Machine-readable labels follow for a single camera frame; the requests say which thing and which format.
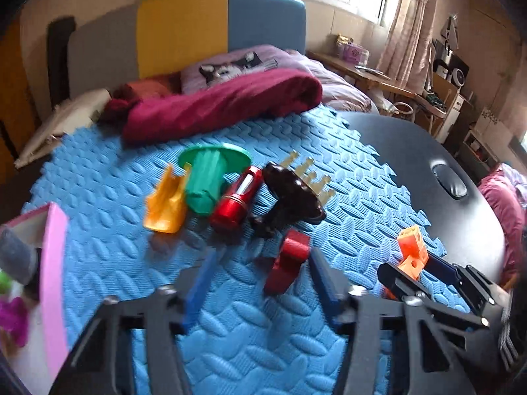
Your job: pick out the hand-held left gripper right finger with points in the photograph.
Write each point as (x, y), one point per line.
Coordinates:
(329, 288)

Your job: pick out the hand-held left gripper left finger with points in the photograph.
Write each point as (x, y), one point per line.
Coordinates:
(201, 288)

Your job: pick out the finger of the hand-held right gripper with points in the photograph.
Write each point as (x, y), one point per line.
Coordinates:
(399, 279)
(444, 270)

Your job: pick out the orange cube block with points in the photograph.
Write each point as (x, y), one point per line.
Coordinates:
(411, 247)

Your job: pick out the red plastic block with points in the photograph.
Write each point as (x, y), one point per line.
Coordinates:
(288, 263)

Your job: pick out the orange plastic scoop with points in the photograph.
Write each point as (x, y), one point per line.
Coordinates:
(164, 210)

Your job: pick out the red toy car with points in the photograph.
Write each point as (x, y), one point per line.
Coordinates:
(234, 205)

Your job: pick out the dark brown plastic toy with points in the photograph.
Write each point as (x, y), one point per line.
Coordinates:
(288, 193)

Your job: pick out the green plastic funnel toy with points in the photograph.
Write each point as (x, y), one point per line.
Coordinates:
(206, 177)

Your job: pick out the pink-edged white box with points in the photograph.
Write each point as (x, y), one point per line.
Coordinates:
(53, 288)

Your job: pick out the grey cylinder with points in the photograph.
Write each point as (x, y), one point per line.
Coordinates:
(16, 255)

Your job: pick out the magenta round toy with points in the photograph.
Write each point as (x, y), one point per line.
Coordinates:
(12, 317)

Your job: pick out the blue foam mat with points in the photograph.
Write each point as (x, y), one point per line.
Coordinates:
(123, 263)

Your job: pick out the black computer mouse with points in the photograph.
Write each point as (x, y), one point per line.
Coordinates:
(448, 179)

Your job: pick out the pink cloth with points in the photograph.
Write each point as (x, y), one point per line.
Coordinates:
(502, 197)

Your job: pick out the maroon blanket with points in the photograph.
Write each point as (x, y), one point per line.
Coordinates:
(226, 107)

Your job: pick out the cluttered storage shelf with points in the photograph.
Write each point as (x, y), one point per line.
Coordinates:
(448, 74)

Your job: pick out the lilac bed quilt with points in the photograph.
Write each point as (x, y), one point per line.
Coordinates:
(337, 86)

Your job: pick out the wooden side desk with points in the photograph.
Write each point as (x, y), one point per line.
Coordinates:
(354, 70)

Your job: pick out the beige canvas bag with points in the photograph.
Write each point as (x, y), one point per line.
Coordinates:
(66, 119)

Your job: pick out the cat print pillow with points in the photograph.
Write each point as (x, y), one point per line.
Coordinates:
(230, 68)

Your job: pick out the pink storage box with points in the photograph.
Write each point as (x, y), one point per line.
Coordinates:
(352, 51)

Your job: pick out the pink patterned curtain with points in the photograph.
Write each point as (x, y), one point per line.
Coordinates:
(411, 28)

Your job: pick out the grey yellow blue headboard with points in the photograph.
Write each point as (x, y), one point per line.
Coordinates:
(181, 28)

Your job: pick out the black rolled mat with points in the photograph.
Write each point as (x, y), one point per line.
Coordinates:
(59, 57)

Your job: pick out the wooden wardrobe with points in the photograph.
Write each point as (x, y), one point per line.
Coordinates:
(12, 90)

